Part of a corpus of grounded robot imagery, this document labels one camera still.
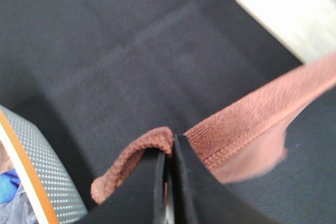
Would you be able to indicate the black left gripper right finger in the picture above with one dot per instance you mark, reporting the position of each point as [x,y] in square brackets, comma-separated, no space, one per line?
[199,198]

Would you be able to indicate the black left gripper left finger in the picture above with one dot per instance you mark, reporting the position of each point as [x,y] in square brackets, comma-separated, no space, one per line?
[140,199]

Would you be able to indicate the brown microfibre towel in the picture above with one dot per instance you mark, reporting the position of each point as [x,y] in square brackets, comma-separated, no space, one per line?
[247,138]

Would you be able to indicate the grey perforated laundry basket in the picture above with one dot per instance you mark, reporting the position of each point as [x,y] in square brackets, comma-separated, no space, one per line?
[52,194]

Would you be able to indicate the blue cloth in basket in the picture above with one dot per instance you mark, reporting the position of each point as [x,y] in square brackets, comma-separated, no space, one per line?
[10,182]

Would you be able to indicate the brown towels in basket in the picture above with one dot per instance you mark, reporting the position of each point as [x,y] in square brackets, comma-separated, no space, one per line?
[5,162]

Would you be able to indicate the black table cloth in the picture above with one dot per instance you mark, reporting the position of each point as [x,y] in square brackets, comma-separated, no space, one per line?
[106,80]

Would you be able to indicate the white lidded storage box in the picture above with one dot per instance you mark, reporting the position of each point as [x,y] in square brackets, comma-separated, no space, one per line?
[305,27]

